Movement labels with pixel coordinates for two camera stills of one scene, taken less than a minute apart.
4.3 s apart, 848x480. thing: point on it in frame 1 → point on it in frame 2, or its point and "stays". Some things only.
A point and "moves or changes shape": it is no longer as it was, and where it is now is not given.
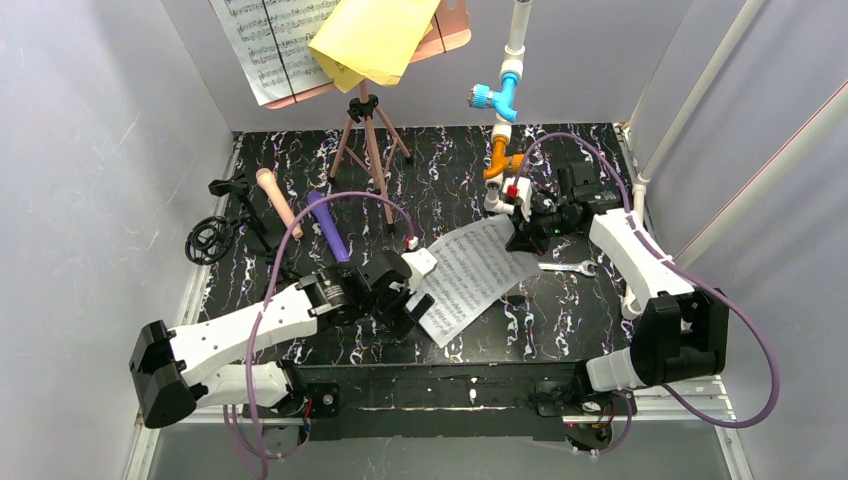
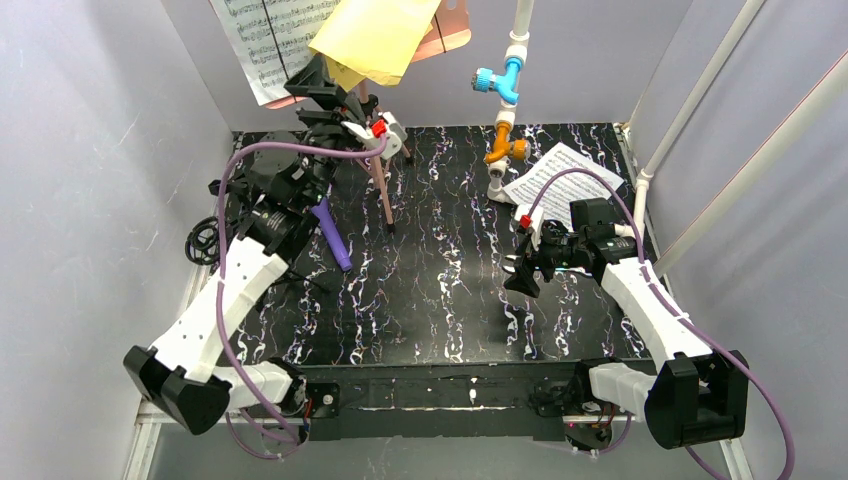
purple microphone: (325, 217) stays
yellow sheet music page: (371, 40) stays
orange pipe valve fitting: (514, 162) → (517, 149)
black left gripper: (403, 301) → (332, 106)
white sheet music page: (268, 41) stays
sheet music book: (474, 270) moves or changes shape
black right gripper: (530, 221) → (538, 258)
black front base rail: (465, 401) stays
